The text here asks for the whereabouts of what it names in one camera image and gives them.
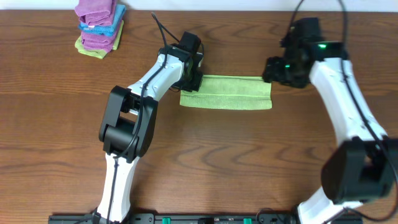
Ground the light green microfiber cloth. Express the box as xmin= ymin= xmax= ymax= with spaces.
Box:
xmin=180 ymin=75 xmax=272 ymax=110

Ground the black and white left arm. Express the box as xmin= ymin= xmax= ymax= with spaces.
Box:
xmin=92 ymin=32 xmax=204 ymax=223

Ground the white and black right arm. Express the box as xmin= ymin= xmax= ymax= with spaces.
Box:
xmin=262 ymin=17 xmax=397 ymax=223

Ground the blue folded cloth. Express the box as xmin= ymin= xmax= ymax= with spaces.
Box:
xmin=78 ymin=4 xmax=126 ymax=36

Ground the lower purple folded cloth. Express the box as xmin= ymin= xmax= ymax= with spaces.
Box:
xmin=81 ymin=21 xmax=124 ymax=52

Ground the purple folded cloth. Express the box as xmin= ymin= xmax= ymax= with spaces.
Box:
xmin=81 ymin=21 xmax=124 ymax=52
xmin=75 ymin=0 xmax=117 ymax=26

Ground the top purple folded cloth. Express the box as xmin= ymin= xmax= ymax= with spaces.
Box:
xmin=75 ymin=0 xmax=117 ymax=26

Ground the bottom green folded cloth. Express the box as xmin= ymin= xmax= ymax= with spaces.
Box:
xmin=75 ymin=35 xmax=109 ymax=59

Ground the left green rail clip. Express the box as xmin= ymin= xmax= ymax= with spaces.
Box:
xmin=162 ymin=217 xmax=171 ymax=224

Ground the green rail clip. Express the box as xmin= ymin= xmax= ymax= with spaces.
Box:
xmin=162 ymin=217 xmax=171 ymax=224
xmin=243 ymin=218 xmax=252 ymax=224

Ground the right green rail clip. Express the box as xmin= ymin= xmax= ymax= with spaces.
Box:
xmin=243 ymin=218 xmax=252 ymax=224

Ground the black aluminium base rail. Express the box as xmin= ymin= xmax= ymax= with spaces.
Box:
xmin=48 ymin=213 xmax=364 ymax=224

